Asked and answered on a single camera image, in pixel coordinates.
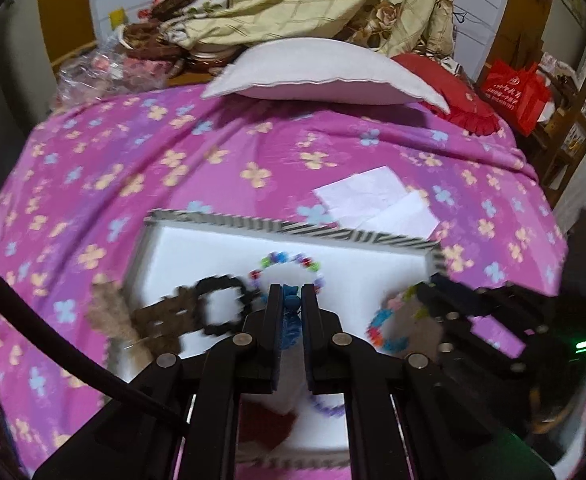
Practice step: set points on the pink floral bed sheet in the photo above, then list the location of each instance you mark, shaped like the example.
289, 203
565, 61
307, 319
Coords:
74, 204

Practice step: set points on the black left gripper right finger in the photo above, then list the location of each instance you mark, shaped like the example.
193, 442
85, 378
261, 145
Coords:
338, 362

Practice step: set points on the white paper sheet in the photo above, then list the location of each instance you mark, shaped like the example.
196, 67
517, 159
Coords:
377, 201

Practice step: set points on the white pink pillow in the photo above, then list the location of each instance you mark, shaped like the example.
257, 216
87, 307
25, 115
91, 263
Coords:
321, 70

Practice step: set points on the red shopping bag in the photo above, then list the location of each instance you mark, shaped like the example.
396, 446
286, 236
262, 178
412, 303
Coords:
518, 96

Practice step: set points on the black scrunchie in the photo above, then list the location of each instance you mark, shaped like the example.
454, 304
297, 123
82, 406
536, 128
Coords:
222, 304

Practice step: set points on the red fabric scrunchie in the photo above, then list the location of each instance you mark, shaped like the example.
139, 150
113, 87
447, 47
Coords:
260, 425

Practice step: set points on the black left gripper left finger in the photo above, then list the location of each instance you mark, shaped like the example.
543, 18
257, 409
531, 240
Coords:
245, 363

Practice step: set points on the cream floral quilt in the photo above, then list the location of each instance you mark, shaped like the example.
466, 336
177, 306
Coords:
389, 27

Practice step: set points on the wooden chair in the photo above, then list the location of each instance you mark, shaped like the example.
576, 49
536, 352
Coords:
561, 143

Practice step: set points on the striped white jewelry box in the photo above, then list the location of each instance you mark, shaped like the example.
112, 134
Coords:
357, 271

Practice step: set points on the clear plastic bag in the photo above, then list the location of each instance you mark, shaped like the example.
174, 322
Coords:
98, 73

